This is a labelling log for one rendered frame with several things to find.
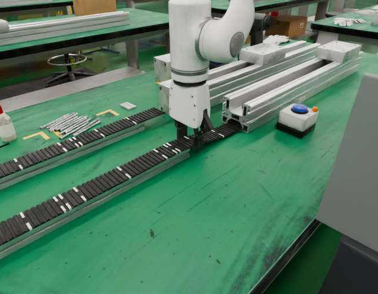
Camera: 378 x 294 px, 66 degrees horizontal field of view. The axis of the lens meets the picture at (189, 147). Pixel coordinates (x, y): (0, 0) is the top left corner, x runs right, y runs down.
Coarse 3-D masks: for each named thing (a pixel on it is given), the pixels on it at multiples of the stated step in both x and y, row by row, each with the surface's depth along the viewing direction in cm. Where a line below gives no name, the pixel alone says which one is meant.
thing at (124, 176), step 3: (117, 168) 64; (120, 168) 64; (114, 171) 63; (117, 171) 63; (120, 171) 63; (123, 171) 63; (117, 174) 62; (120, 174) 62; (123, 174) 62; (126, 174) 62; (120, 177) 61; (123, 177) 61; (126, 177) 61; (129, 177) 61; (123, 180) 61; (126, 180) 61
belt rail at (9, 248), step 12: (180, 156) 72; (156, 168) 66; (168, 168) 69; (132, 180) 63; (144, 180) 65; (108, 192) 59; (120, 192) 62; (84, 204) 56; (96, 204) 58; (60, 216) 53; (72, 216) 55; (36, 228) 51; (48, 228) 53; (12, 240) 49; (24, 240) 50; (0, 252) 48; (12, 252) 49
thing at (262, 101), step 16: (304, 64) 110; (320, 64) 117; (336, 64) 110; (352, 64) 122; (272, 80) 96; (288, 80) 103; (304, 80) 96; (320, 80) 105; (336, 80) 116; (224, 96) 85; (240, 96) 86; (256, 96) 93; (272, 96) 85; (288, 96) 92; (304, 96) 101; (224, 112) 88; (240, 112) 85; (256, 112) 82; (272, 112) 89
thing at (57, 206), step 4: (48, 200) 55; (52, 200) 56; (56, 200) 55; (48, 204) 55; (52, 204) 54; (56, 204) 55; (60, 204) 54; (52, 208) 54; (56, 208) 54; (60, 208) 54; (64, 208) 53; (56, 212) 53; (60, 212) 53; (64, 212) 53
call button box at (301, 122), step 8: (280, 112) 82; (288, 112) 81; (296, 112) 81; (304, 112) 81; (312, 112) 81; (280, 120) 83; (288, 120) 81; (296, 120) 79; (304, 120) 78; (312, 120) 81; (280, 128) 84; (288, 128) 82; (296, 128) 80; (304, 128) 79; (312, 128) 84; (296, 136) 81
